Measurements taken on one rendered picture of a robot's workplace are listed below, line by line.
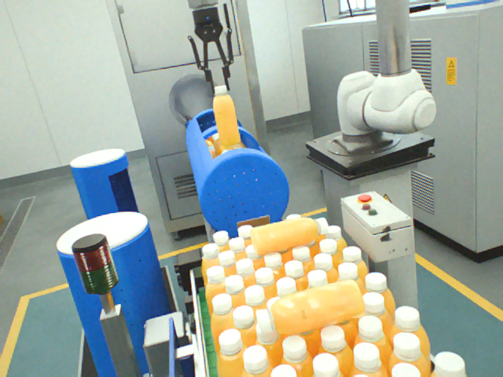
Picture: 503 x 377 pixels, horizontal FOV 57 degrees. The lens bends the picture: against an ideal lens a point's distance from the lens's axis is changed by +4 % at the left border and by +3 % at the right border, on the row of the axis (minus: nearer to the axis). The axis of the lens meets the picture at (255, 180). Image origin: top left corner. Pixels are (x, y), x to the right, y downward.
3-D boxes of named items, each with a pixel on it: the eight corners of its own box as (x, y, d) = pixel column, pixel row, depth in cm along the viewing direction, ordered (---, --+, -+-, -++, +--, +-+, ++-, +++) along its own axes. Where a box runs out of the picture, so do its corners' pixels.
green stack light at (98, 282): (120, 272, 92) (114, 251, 91) (117, 290, 86) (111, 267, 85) (87, 281, 91) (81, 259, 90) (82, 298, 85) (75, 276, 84)
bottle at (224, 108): (225, 140, 147) (216, 90, 142) (244, 140, 145) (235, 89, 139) (216, 147, 142) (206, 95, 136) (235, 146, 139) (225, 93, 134)
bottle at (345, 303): (357, 313, 83) (269, 337, 80) (346, 276, 83) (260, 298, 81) (370, 319, 76) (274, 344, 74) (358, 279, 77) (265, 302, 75)
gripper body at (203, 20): (217, 6, 134) (223, 39, 137) (189, 11, 133) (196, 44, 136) (220, 5, 127) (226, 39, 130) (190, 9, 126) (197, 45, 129)
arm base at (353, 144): (370, 127, 194) (368, 115, 192) (394, 142, 174) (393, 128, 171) (330, 138, 192) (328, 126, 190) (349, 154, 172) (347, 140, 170)
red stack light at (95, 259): (114, 251, 91) (109, 234, 89) (111, 267, 85) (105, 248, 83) (80, 259, 90) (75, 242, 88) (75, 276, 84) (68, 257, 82)
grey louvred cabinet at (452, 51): (361, 160, 483) (350, 17, 434) (545, 243, 287) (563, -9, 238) (315, 173, 470) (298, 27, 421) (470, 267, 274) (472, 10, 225)
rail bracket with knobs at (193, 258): (212, 276, 135) (206, 246, 132) (215, 289, 129) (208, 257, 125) (180, 284, 134) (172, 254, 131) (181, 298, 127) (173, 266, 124)
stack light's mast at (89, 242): (127, 298, 94) (108, 229, 89) (125, 316, 88) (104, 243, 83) (96, 306, 93) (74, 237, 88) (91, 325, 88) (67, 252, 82)
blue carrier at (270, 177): (249, 155, 227) (234, 101, 217) (298, 224, 145) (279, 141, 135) (195, 172, 224) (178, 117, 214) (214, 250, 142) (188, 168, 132)
